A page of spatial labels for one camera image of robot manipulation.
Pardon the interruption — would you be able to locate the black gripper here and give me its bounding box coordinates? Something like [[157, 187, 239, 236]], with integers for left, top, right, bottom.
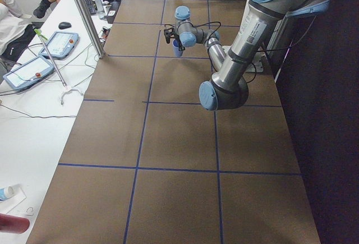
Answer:
[[174, 34, 185, 51]]

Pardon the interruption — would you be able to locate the blue paper cup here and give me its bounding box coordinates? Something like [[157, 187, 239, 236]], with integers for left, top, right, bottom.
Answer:
[[172, 40, 183, 57]]

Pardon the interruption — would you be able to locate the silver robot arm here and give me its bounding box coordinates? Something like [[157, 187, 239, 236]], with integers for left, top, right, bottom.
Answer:
[[165, 0, 330, 111]]

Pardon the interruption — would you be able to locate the clear water bottle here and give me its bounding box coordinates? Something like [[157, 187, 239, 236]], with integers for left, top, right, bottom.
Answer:
[[94, 0, 106, 20]]

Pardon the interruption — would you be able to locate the black keyboard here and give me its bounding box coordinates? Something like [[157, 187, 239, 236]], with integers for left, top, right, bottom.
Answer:
[[84, 0, 96, 15]]

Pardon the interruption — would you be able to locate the teach pendant far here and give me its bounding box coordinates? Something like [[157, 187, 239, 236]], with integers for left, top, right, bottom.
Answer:
[[45, 31, 79, 60]]

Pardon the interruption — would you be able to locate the teach pendant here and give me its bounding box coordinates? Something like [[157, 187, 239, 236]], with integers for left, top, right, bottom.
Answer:
[[45, 31, 79, 60], [3, 56, 54, 90]]

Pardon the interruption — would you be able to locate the black computer mouse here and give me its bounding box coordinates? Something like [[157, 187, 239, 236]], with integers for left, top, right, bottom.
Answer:
[[58, 22, 72, 30]]

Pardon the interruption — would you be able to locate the teach pendant near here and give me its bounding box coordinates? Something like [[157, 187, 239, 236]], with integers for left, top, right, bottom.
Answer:
[[3, 56, 54, 90]]

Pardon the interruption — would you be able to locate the metal grabber stick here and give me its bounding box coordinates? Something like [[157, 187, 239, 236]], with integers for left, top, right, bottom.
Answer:
[[34, 28, 84, 105]]

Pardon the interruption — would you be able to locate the seated person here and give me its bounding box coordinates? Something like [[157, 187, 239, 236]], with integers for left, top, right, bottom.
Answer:
[[1, 0, 57, 62]]

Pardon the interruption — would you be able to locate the white tube bottle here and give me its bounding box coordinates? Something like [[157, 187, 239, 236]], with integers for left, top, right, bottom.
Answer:
[[1, 185, 23, 201]]

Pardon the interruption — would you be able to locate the red cylinder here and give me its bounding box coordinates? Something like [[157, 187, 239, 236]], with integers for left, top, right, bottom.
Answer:
[[0, 214, 30, 234]]

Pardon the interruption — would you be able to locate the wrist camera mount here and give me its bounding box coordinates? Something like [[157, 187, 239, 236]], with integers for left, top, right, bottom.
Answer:
[[164, 27, 177, 44]]

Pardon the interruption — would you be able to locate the black camera cable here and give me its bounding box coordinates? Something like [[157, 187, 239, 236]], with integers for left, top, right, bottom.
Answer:
[[164, 21, 294, 84]]

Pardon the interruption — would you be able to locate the white mounting post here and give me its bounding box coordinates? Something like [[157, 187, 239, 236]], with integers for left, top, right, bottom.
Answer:
[[221, 45, 266, 73]]

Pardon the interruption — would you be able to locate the aluminium frame post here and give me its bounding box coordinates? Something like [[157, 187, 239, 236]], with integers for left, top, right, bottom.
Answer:
[[74, 0, 105, 59]]

